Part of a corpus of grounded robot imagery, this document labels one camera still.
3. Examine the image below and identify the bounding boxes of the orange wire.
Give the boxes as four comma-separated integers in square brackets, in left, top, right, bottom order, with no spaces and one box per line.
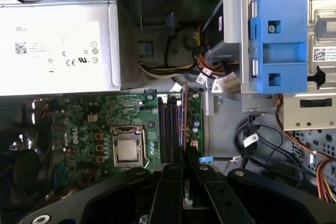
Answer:
[275,93,336,183]

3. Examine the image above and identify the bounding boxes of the black RAM slot bank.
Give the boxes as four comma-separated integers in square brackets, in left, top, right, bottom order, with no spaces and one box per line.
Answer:
[156,94,183,165]

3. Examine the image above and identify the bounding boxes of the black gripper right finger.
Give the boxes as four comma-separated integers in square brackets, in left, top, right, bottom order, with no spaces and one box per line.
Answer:
[188,150,336,224]

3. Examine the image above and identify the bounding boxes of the black case fan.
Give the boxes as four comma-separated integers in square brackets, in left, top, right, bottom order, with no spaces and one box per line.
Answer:
[0,126,50,209]

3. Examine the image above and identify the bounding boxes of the grey metal drive cage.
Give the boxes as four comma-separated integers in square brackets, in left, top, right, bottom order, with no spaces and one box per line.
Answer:
[204,0,336,133]

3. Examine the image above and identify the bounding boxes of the grey power supply unit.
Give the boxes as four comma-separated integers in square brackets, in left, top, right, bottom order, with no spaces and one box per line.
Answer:
[0,0,122,97]

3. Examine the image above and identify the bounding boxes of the metal CPU socket cover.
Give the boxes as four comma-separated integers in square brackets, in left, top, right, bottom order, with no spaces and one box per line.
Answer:
[110,125,148,169]

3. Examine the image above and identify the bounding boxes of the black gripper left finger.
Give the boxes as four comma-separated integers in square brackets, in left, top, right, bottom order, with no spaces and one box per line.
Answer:
[19,148,184,224]

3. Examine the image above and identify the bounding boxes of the green motherboard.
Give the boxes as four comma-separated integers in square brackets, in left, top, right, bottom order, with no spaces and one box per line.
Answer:
[23,87,205,198]

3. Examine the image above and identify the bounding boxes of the red and yellow power wires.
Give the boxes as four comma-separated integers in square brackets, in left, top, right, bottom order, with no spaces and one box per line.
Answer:
[309,153,336,204]

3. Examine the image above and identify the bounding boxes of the silver CPU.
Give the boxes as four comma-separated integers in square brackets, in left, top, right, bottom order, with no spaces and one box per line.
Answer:
[115,138,141,162]

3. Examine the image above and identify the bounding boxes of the power supply wire bundle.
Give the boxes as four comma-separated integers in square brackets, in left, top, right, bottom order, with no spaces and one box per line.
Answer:
[138,50,211,81]

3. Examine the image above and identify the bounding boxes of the RAM stick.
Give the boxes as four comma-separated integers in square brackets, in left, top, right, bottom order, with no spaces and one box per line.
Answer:
[181,80,195,209]

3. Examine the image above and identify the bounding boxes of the black wire with blue plug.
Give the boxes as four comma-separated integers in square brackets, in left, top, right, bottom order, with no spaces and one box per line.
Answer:
[198,155,243,165]

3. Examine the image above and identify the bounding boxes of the black slim drive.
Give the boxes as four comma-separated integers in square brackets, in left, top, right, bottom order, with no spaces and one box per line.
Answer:
[202,0,241,63]

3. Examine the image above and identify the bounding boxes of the blue plastic drive bracket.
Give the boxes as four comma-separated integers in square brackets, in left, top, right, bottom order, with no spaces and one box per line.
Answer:
[249,0,308,95]

